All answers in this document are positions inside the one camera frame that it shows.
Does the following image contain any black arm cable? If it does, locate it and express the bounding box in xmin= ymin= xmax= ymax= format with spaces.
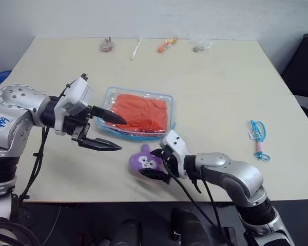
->
xmin=163 ymin=158 xmax=237 ymax=246
xmin=18 ymin=125 xmax=51 ymax=206

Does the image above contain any orange packaged item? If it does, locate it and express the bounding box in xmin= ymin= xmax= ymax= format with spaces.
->
xmin=157 ymin=36 xmax=179 ymax=54

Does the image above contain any orange cloth in plastic bag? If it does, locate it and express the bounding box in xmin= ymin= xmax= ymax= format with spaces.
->
xmin=95 ymin=86 xmax=177 ymax=142

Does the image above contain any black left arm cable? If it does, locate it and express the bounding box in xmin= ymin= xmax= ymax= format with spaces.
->
xmin=18 ymin=125 xmax=51 ymax=206

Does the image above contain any yellow white toothbrush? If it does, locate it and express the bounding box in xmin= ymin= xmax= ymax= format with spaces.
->
xmin=129 ymin=36 xmax=144 ymax=61

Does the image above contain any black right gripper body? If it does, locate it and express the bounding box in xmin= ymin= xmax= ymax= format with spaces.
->
xmin=158 ymin=148 xmax=181 ymax=185

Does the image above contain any blue looped cord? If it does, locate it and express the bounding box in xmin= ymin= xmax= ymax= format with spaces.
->
xmin=247 ymin=119 xmax=271 ymax=162

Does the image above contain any purple plush toy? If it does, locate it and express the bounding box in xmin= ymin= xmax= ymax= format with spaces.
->
xmin=129 ymin=143 xmax=165 ymax=178

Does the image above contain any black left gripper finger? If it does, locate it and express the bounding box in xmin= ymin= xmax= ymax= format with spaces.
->
xmin=78 ymin=137 xmax=123 ymax=152
xmin=91 ymin=105 xmax=127 ymax=125

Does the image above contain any black chair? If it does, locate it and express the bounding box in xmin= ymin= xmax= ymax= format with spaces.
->
xmin=280 ymin=33 xmax=308 ymax=121

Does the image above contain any clear bag with dark bits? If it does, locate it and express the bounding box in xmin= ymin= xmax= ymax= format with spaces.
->
xmin=189 ymin=35 xmax=213 ymax=54

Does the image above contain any dark rounded shape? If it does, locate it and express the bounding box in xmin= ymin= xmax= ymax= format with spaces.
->
xmin=112 ymin=218 xmax=143 ymax=246
xmin=170 ymin=208 xmax=213 ymax=246

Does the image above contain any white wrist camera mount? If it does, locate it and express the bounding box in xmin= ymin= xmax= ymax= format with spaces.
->
xmin=159 ymin=130 xmax=189 ymax=179
xmin=53 ymin=73 xmax=94 ymax=136

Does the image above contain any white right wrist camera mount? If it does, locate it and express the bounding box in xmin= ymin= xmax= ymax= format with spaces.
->
xmin=159 ymin=130 xmax=189 ymax=179

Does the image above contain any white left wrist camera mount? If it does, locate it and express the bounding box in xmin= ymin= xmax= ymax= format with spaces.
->
xmin=53 ymin=73 xmax=94 ymax=136

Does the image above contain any small bag with red item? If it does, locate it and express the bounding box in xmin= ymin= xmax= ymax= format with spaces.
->
xmin=100 ymin=36 xmax=116 ymax=53

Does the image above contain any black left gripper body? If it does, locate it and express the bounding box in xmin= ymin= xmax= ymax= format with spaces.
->
xmin=64 ymin=105 xmax=94 ymax=149

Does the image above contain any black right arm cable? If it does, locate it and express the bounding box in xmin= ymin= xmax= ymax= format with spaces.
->
xmin=163 ymin=158 xmax=237 ymax=246

